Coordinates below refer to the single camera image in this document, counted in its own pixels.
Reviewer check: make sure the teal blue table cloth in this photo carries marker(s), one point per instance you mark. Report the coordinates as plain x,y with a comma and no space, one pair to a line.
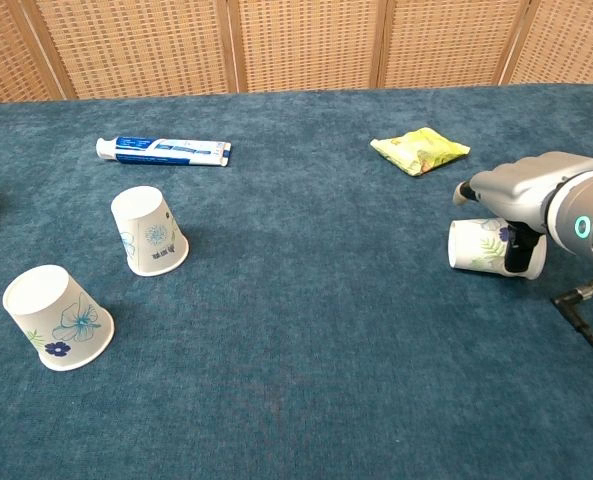
296,350

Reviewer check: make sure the paper cup green fern print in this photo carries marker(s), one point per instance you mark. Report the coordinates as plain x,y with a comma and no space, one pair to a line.
476,245

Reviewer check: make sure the wicker folding screen panel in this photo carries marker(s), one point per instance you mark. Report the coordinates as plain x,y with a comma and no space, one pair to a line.
306,45
136,45
571,45
451,45
6,50

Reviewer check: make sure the paper cup large blue flower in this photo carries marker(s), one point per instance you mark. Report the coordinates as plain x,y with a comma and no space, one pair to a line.
51,310

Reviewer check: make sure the yellow green snack packet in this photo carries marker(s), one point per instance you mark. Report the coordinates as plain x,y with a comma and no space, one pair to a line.
421,147

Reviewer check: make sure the blue white toothpaste tube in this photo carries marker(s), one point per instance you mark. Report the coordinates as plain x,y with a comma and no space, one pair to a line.
176,150

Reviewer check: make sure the paper cup with printed text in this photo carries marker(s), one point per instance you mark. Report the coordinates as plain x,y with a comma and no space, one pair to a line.
146,225

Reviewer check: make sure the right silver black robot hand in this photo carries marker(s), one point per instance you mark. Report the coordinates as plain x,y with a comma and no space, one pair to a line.
521,190

